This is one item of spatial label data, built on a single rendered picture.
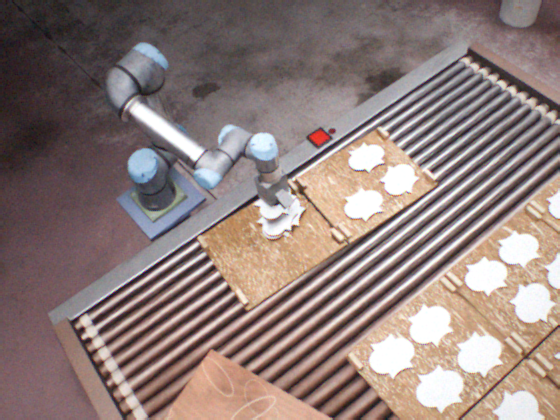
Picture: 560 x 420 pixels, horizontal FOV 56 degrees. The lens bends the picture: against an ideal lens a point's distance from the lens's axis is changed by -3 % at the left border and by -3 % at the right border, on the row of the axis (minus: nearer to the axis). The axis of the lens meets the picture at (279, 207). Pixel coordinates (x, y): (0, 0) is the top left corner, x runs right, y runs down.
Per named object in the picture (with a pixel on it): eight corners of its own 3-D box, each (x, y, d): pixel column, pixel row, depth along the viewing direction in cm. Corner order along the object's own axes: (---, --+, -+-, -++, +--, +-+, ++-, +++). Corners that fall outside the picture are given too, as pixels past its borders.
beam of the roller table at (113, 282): (54, 319, 192) (46, 313, 187) (458, 48, 246) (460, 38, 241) (63, 337, 187) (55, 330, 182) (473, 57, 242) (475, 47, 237)
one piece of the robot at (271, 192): (275, 191, 163) (281, 221, 177) (296, 174, 166) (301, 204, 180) (249, 171, 169) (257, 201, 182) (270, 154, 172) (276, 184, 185)
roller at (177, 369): (122, 404, 170) (116, 400, 166) (528, 102, 221) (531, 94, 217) (129, 417, 167) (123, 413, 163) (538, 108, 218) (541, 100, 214)
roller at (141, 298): (83, 335, 185) (77, 330, 181) (473, 66, 236) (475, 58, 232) (89, 346, 182) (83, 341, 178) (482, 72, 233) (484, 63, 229)
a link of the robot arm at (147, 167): (129, 185, 205) (117, 164, 193) (152, 161, 210) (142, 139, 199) (152, 199, 201) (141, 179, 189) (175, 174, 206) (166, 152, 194)
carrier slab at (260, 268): (197, 240, 196) (196, 238, 195) (289, 183, 206) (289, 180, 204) (247, 312, 178) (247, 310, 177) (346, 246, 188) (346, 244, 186)
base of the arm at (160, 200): (132, 195, 214) (124, 182, 206) (161, 172, 219) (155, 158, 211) (154, 218, 208) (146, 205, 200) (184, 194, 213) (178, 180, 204)
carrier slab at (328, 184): (293, 181, 206) (292, 179, 205) (377, 130, 215) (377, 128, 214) (349, 245, 188) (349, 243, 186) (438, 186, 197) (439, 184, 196)
